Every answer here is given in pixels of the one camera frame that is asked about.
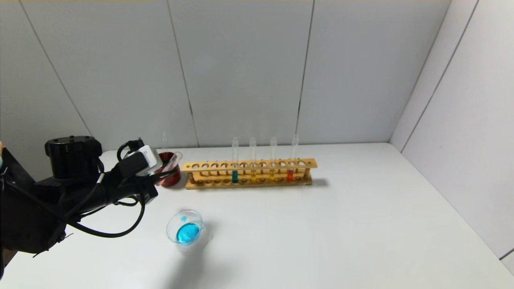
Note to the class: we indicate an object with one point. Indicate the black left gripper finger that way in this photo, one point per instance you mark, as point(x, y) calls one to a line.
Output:
point(164, 174)

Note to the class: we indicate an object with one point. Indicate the yellow liquid test tube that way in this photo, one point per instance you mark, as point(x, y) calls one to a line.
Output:
point(253, 176)
point(272, 174)

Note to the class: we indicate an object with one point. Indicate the dark red plastic cup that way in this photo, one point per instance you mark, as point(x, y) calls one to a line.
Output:
point(173, 181)

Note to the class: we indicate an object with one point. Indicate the wooden test tube rack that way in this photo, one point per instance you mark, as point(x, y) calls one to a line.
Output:
point(249, 164)

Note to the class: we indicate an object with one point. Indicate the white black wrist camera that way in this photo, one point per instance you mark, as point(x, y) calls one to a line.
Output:
point(146, 158)

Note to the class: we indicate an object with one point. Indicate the red liquid test tube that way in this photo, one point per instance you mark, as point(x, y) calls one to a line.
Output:
point(175, 160)
point(290, 175)

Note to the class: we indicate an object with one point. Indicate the glass beaker with blue liquid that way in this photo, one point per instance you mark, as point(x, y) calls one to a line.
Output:
point(188, 233)

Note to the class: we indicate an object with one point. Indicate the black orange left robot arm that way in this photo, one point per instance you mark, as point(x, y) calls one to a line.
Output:
point(32, 216)

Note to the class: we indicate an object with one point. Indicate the light blue liquid test tube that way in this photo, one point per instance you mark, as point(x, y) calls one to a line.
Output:
point(164, 140)

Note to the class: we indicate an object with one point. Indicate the teal liquid test tube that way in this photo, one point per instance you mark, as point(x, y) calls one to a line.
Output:
point(235, 176)

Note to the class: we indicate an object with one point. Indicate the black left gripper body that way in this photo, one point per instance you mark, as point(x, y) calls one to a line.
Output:
point(151, 190)

